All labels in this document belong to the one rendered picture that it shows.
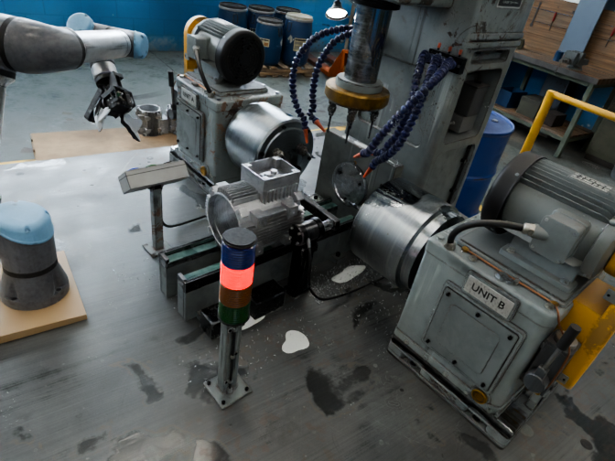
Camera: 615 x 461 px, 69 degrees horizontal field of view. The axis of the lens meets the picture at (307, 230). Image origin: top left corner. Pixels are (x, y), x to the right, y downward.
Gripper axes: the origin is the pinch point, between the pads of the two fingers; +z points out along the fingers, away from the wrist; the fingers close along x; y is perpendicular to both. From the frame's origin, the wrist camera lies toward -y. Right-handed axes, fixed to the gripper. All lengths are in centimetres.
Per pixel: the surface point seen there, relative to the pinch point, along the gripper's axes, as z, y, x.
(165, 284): 51, 8, -8
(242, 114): 2.6, 31.2, 23.7
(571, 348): 95, 91, 0
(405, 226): 60, 70, 9
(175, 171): 22.0, 19.4, -3.6
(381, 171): 39, 64, 31
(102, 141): -106, -141, 130
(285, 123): 13, 44, 25
